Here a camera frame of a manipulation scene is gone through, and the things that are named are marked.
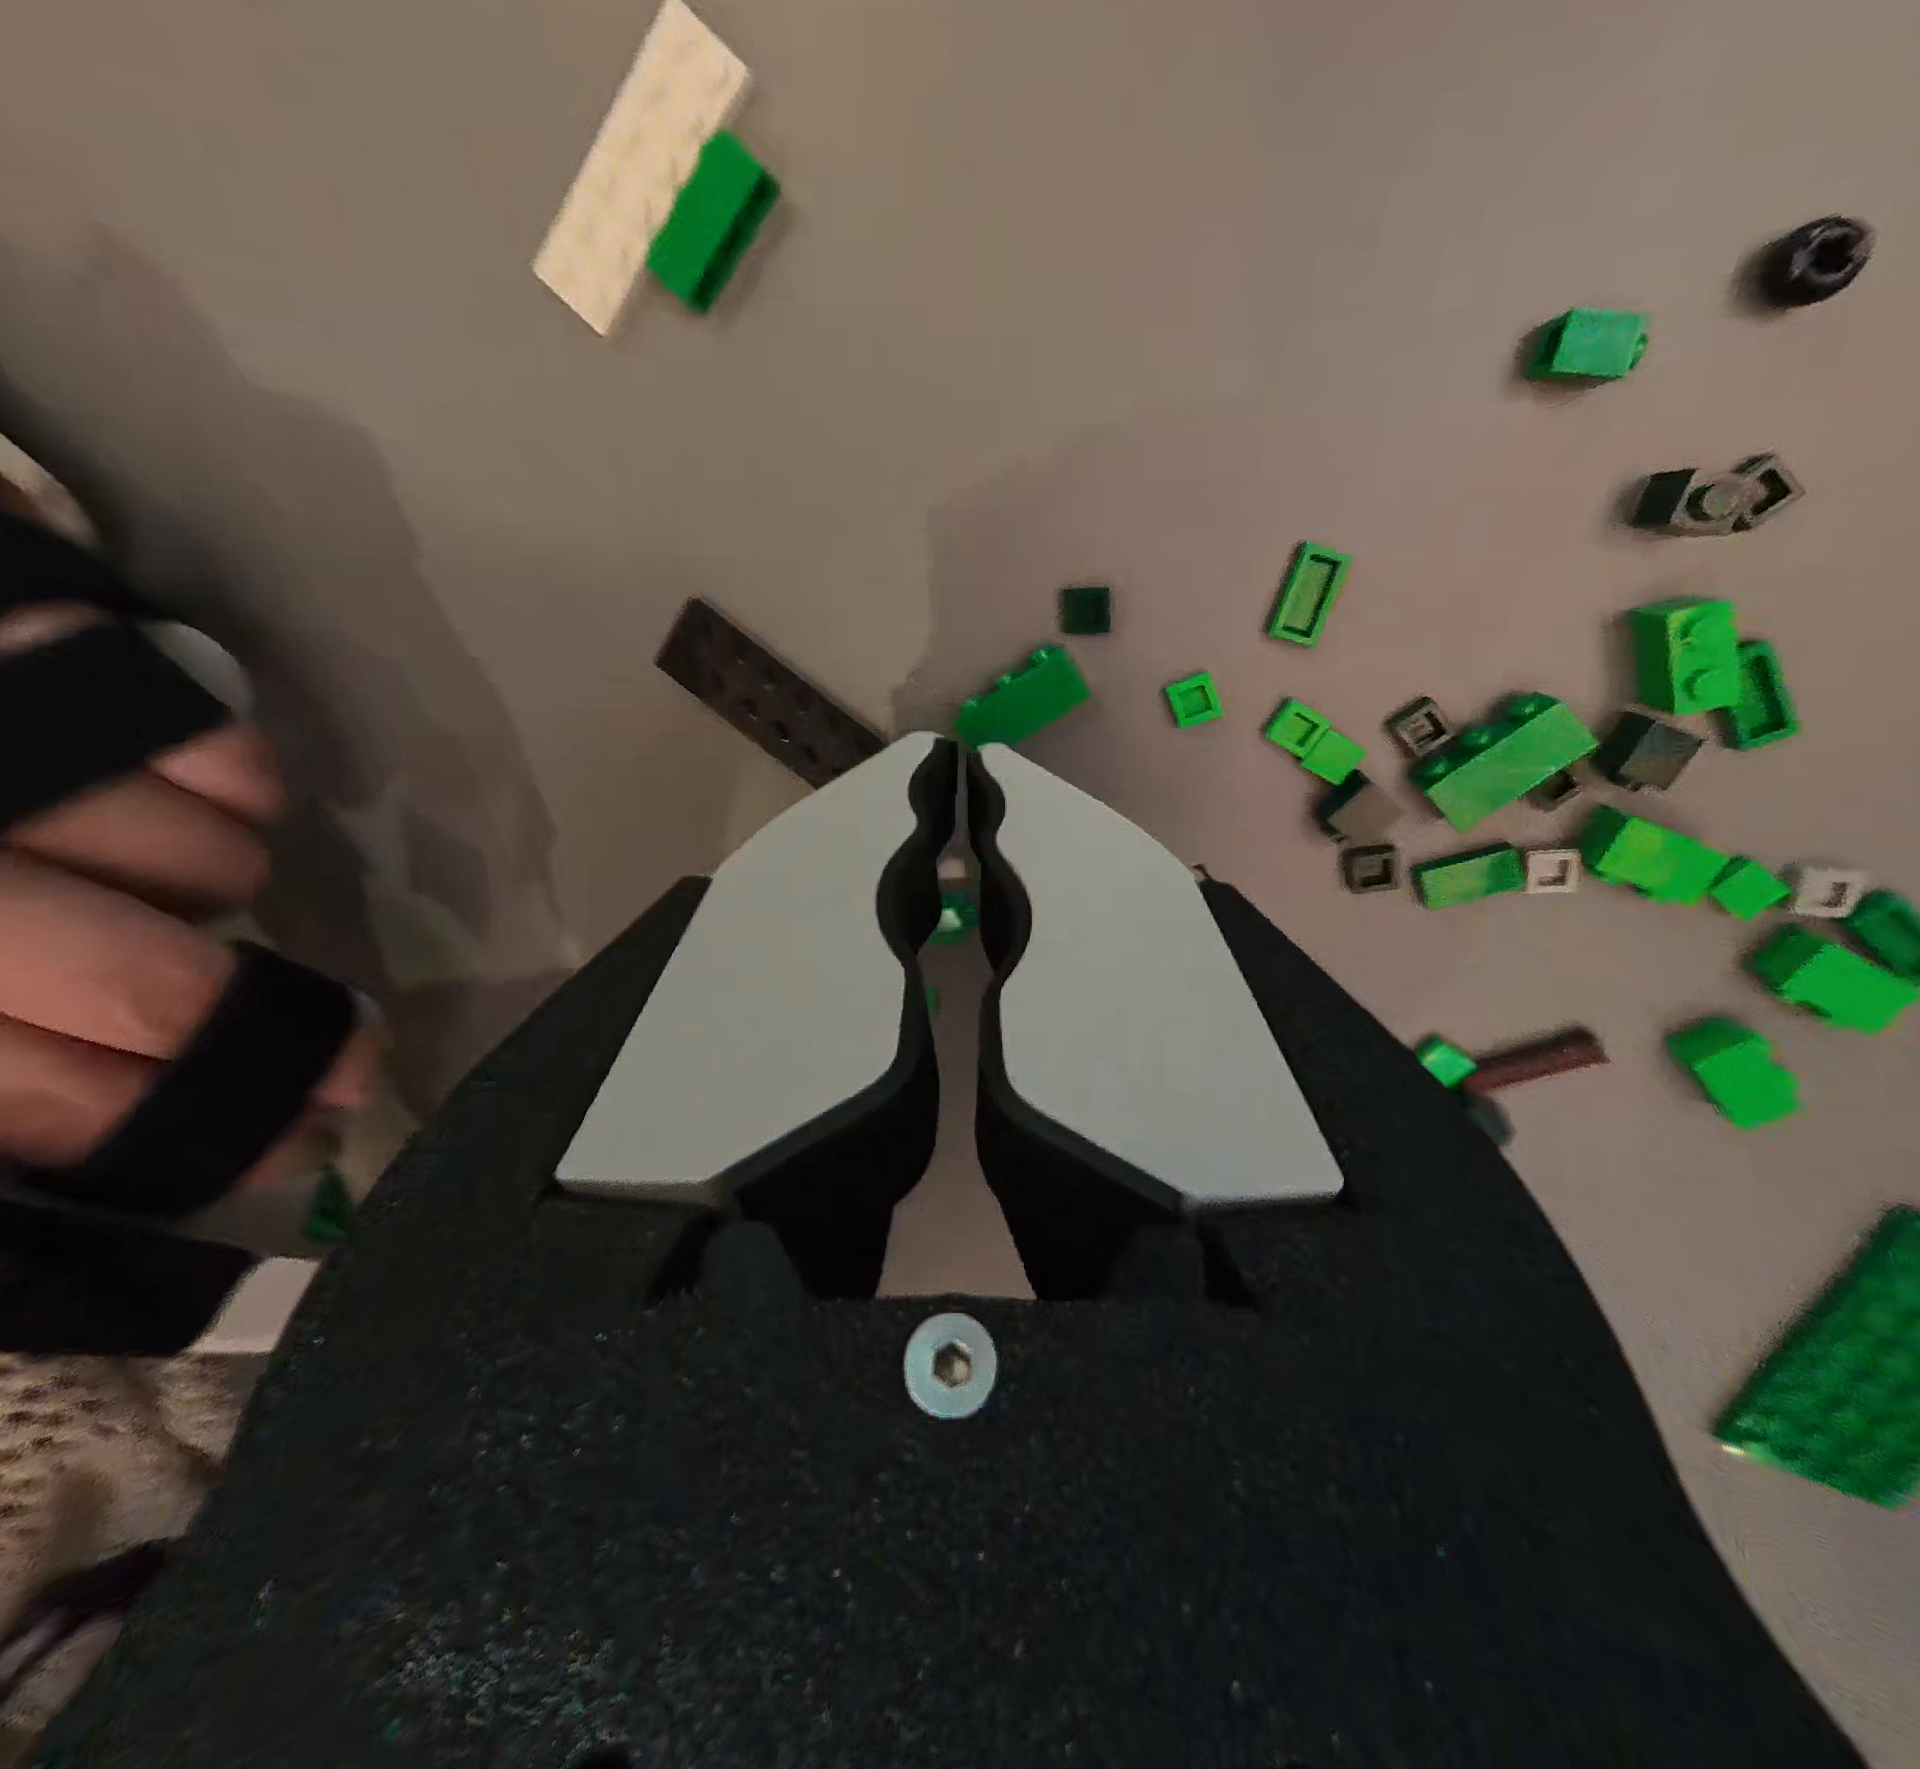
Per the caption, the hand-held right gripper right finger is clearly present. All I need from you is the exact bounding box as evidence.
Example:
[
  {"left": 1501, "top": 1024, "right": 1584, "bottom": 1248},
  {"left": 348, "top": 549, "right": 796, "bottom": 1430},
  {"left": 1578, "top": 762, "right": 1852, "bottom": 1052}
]
[{"left": 963, "top": 740, "right": 1349, "bottom": 1303}]

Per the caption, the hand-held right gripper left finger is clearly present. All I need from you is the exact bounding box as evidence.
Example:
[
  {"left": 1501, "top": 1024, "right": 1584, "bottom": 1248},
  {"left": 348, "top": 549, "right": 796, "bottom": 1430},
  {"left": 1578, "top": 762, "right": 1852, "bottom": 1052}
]
[{"left": 551, "top": 730, "right": 965, "bottom": 1303}]

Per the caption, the long black lego plate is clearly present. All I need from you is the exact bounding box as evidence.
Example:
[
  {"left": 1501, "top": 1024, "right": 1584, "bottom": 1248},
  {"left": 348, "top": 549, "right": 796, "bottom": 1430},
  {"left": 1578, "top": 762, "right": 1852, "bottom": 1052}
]
[{"left": 653, "top": 599, "right": 890, "bottom": 793}]

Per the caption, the green lego brick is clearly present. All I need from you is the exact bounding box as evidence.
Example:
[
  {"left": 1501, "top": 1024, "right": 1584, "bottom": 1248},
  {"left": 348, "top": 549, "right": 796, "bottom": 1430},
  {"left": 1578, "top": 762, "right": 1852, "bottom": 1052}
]
[
  {"left": 953, "top": 645, "right": 1091, "bottom": 751},
  {"left": 643, "top": 128, "right": 782, "bottom": 312}
]

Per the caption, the brown lego bar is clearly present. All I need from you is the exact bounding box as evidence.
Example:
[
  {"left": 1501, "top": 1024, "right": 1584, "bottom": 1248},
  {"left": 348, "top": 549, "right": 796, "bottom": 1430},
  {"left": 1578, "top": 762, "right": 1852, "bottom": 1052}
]
[{"left": 1469, "top": 1029, "right": 1610, "bottom": 1092}]

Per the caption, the pile of green lego pieces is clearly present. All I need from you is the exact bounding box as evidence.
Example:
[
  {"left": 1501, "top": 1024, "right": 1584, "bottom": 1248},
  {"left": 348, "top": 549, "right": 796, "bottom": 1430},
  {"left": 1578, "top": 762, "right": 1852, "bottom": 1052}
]
[{"left": 1055, "top": 306, "right": 1920, "bottom": 1133}]

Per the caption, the large green lego plate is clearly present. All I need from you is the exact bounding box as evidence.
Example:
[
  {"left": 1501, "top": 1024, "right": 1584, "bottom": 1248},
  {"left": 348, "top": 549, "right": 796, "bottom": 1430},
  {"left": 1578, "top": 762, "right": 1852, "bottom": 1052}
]
[{"left": 1714, "top": 1202, "right": 1920, "bottom": 1510}]

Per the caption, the white lego plate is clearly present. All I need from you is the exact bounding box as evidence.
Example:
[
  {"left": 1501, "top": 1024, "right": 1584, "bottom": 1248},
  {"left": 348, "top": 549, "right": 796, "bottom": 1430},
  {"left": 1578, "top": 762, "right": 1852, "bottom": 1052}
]
[{"left": 531, "top": 0, "right": 752, "bottom": 340}]

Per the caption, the black round lego piece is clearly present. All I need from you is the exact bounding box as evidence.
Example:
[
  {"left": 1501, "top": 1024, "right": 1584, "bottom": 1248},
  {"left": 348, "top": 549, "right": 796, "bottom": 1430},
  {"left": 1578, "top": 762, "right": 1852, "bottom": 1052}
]
[{"left": 1754, "top": 217, "right": 1878, "bottom": 304}]

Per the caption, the person's left hand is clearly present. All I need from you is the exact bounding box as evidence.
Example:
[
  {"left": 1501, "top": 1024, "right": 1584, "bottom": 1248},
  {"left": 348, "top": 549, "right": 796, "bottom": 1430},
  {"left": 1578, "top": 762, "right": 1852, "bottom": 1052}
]
[{"left": 0, "top": 727, "right": 378, "bottom": 1200}]

